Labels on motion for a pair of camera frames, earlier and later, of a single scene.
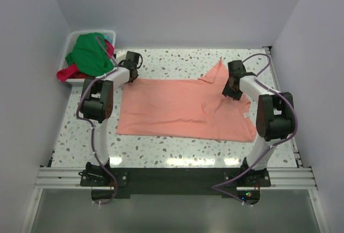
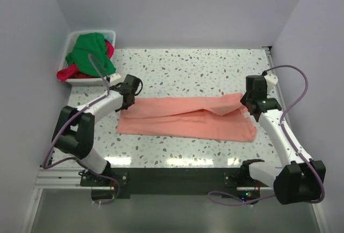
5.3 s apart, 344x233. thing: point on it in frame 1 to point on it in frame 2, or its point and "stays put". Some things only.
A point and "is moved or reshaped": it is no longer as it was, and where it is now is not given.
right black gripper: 226,91 to 243,99
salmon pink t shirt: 193,108 is moved or reshaped
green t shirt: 90,55 stays put
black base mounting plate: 243,182 stays put
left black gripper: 122,63 to 120,108
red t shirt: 73,71 stays put
